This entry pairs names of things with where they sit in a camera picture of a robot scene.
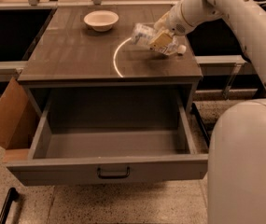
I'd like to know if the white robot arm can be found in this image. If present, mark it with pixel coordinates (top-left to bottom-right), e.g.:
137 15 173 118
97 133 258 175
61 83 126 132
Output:
153 0 266 224

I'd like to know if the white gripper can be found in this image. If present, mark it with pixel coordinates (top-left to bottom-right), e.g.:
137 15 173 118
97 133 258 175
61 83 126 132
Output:
149 1 194 49

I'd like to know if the grey open drawer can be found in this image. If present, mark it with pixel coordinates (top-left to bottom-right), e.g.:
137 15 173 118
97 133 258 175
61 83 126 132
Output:
7 90 208 186

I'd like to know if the brown cardboard box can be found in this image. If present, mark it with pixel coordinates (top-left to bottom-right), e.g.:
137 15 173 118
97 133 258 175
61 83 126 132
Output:
0 78 39 162

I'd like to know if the grey cabinet counter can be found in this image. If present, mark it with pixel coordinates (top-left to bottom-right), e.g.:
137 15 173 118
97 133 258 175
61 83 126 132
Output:
18 5 203 109

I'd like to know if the plastic water bottle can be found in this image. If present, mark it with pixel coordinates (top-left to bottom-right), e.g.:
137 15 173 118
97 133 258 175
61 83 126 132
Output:
132 23 187 56

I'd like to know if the black side rail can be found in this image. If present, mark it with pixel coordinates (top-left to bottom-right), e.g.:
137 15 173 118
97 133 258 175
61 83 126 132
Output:
191 103 210 147

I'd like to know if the white paper bowl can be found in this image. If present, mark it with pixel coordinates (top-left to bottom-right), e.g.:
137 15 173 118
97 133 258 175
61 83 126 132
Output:
84 10 119 32

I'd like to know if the black drawer handle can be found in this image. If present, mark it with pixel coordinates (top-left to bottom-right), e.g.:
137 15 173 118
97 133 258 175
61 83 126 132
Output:
97 167 131 180

